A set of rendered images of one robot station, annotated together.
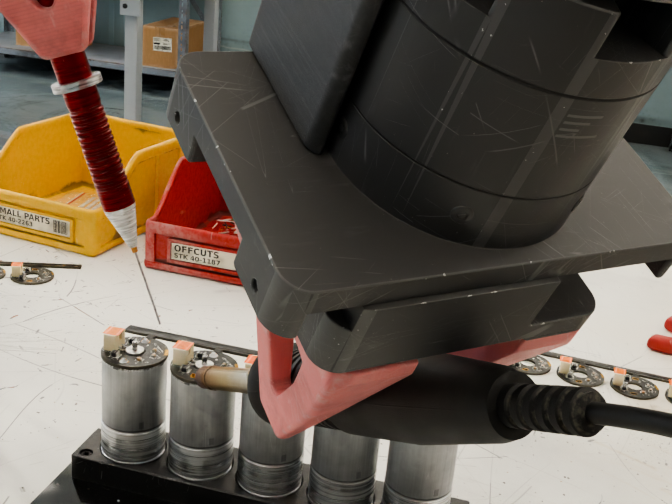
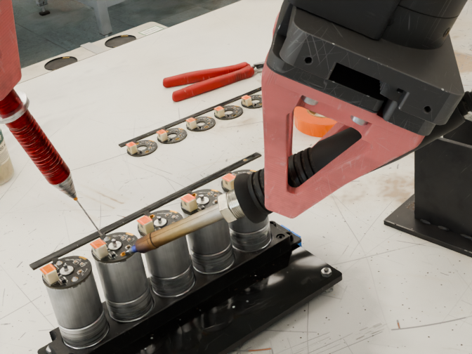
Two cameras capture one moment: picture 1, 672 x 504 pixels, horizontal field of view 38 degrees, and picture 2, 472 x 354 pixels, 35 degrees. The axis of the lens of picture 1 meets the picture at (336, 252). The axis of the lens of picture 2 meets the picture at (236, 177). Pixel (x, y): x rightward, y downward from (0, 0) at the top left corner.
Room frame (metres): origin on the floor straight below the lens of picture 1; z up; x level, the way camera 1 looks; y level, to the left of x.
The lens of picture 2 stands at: (0.05, 0.23, 1.04)
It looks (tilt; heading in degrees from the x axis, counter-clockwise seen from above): 31 degrees down; 314
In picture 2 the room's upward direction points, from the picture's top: 8 degrees counter-clockwise
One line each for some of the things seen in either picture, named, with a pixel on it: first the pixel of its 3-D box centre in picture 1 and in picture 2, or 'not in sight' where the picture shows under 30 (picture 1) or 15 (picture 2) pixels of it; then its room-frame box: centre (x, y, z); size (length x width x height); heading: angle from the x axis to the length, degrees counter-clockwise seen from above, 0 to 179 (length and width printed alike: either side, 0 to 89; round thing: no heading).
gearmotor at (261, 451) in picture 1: (272, 439); (168, 259); (0.31, 0.02, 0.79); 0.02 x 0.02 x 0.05
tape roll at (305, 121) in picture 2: not in sight; (330, 113); (0.36, -0.22, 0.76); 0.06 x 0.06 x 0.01
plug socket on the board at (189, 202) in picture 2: not in sight; (190, 202); (0.31, 0.00, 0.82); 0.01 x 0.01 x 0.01; 77
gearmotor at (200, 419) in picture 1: (201, 423); (124, 282); (0.32, 0.04, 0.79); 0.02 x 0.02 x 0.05
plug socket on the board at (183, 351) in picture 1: (185, 353); (100, 248); (0.32, 0.05, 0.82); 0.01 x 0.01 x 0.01; 77
